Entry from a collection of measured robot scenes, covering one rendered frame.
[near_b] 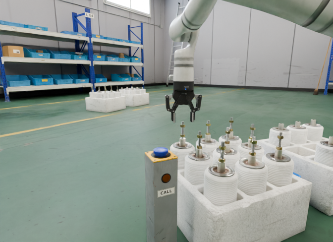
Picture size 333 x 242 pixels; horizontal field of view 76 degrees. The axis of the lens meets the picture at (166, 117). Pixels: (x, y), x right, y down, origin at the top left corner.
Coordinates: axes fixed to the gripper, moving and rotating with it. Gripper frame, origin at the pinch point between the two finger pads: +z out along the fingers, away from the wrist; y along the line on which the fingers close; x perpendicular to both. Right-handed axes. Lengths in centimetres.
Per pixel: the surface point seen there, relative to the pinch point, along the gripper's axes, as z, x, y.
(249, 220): 23.3, -28.7, 13.3
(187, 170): 14.6, -13.3, -1.0
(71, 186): 36, 19, -49
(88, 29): -113, 466, -126
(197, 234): 29.2, -25.2, -0.5
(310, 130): 13, 19, 73
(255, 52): -74, 545, 339
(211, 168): 10.4, -21.3, 4.4
